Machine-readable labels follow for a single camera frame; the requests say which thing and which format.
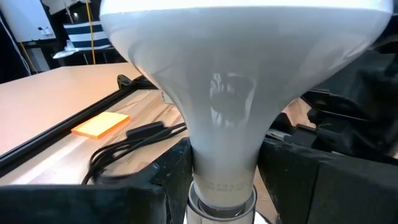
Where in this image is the light brown desk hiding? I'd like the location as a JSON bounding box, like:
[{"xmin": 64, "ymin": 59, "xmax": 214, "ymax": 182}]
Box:
[{"xmin": 0, "ymin": 62, "xmax": 143, "ymax": 156}]

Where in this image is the white whiteboard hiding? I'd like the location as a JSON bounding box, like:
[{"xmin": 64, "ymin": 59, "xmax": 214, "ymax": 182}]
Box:
[{"xmin": 0, "ymin": 0, "xmax": 57, "ymax": 43}]

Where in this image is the black lamp power cord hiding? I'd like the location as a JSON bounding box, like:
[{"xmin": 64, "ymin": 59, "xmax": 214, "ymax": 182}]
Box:
[{"xmin": 81, "ymin": 121, "xmax": 188, "ymax": 185}]

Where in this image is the white reflector lightbulb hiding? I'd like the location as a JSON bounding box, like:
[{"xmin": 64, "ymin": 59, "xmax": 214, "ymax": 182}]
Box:
[{"xmin": 99, "ymin": 0, "xmax": 394, "ymax": 208}]

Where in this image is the orange sticky note pad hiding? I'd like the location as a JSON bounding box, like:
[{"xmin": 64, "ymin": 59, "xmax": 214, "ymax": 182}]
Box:
[{"xmin": 70, "ymin": 111, "xmax": 131, "ymax": 140}]

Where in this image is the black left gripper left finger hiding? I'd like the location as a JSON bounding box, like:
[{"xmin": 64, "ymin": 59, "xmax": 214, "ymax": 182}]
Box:
[{"xmin": 0, "ymin": 138, "xmax": 194, "ymax": 224}]

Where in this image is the navy white striped cloth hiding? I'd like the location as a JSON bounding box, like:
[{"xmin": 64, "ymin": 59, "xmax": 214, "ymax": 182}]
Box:
[{"xmin": 63, "ymin": 20, "xmax": 113, "ymax": 52}]

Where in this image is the thin yellow cable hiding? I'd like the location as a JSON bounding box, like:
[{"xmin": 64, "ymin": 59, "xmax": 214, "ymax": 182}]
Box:
[{"xmin": 85, "ymin": 0, "xmax": 97, "ymax": 65}]

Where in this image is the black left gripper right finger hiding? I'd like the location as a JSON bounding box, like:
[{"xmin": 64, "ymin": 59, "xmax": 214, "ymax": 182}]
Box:
[{"xmin": 257, "ymin": 138, "xmax": 398, "ymax": 224}]

